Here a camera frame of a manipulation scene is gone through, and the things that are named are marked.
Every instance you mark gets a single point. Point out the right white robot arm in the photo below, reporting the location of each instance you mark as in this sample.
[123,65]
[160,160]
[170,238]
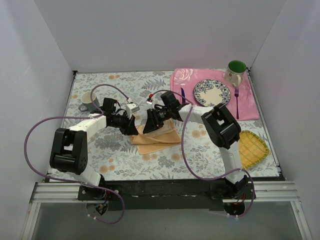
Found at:
[222,129]

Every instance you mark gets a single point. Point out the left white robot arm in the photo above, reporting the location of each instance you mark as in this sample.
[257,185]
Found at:
[69,153]

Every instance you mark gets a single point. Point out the orange satin napkin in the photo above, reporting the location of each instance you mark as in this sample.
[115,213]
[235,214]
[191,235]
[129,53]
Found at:
[165,137]

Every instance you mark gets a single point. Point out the aluminium frame rail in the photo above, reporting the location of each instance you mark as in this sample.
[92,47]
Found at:
[263,191]

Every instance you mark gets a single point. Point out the floral mug green inside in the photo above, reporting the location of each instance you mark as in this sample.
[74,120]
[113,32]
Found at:
[235,72]

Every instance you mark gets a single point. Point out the pink floral placemat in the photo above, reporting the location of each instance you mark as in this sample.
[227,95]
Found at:
[187,78]

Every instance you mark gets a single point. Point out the purple fork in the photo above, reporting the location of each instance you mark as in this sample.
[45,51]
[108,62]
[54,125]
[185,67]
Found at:
[236,94]

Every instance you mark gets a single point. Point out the blue floral plate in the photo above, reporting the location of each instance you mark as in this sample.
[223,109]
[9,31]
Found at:
[211,92]

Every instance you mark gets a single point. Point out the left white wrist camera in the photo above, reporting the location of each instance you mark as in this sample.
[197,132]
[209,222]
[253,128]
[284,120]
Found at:
[131,108]

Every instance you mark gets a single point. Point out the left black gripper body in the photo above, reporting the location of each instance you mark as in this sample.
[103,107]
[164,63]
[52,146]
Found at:
[127,123]

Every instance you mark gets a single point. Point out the purple knife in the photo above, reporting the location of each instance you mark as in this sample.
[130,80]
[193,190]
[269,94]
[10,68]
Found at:
[183,97]

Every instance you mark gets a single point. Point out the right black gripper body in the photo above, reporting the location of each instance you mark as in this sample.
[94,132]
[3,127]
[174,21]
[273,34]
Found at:
[153,119]

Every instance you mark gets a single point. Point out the grey mug white inside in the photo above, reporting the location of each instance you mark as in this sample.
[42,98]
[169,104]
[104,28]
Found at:
[89,102]

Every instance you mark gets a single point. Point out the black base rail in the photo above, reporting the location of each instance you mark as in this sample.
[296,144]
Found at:
[163,203]

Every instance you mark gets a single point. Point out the yellow bamboo mat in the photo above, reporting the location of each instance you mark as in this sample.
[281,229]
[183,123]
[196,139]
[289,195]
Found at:
[252,149]

